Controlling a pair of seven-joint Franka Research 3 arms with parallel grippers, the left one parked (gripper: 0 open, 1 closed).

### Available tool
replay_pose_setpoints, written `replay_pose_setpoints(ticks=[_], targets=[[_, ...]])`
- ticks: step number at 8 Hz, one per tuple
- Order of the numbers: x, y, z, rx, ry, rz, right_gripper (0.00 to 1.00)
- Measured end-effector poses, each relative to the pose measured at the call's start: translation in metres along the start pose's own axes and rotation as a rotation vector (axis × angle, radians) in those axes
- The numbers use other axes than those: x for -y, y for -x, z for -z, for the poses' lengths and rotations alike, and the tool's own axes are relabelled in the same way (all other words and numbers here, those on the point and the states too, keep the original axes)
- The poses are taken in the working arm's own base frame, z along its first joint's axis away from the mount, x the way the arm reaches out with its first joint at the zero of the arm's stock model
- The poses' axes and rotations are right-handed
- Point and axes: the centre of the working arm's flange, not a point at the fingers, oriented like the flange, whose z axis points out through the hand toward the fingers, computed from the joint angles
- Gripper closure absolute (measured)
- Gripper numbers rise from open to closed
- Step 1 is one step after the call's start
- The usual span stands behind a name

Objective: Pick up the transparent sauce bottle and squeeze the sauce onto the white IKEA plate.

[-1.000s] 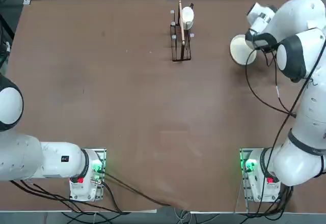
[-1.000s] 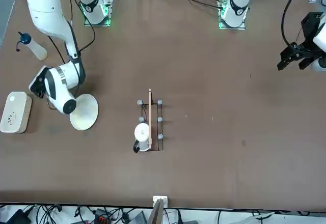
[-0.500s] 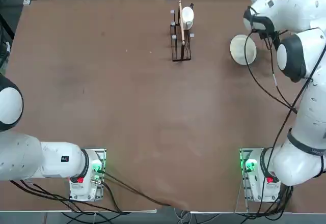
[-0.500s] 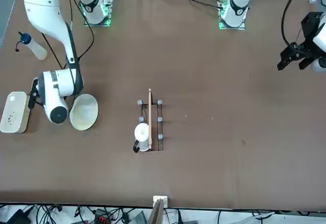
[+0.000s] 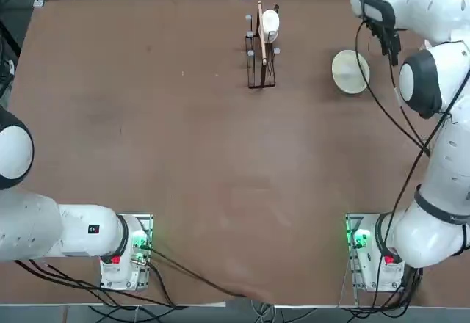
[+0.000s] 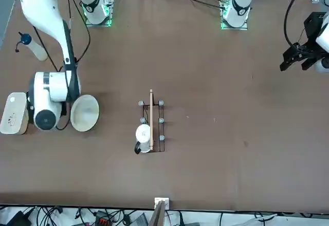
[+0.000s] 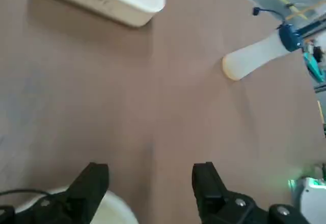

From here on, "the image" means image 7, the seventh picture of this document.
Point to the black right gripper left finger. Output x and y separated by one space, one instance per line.
81 191

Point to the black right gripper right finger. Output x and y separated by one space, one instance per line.
211 196

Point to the transparent sauce bottle blue cap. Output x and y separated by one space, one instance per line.
254 56

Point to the white round plate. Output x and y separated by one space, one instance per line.
114 211

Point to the teal plastic object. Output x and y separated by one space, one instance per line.
314 67

